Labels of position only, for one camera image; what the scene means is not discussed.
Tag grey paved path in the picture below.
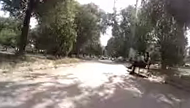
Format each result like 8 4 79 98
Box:
0 50 190 108

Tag dark bench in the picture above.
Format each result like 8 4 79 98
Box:
126 58 152 78

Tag row of green trees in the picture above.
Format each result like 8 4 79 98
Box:
103 0 190 72
0 0 111 64

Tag dry grass and dirt strip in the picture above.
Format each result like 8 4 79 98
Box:
0 49 85 81
145 62 190 97

